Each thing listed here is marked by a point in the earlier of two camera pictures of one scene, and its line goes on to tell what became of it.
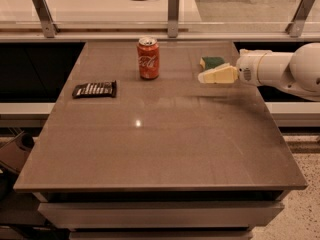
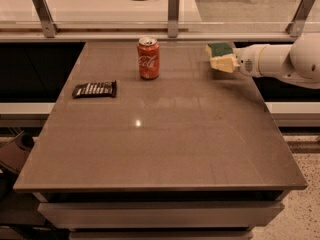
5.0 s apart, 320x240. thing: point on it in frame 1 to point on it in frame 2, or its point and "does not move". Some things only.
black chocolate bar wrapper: [95, 89] does not move
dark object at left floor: [15, 152] does not move
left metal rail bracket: [49, 26] does not move
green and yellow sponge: [209, 62] to [219, 49]
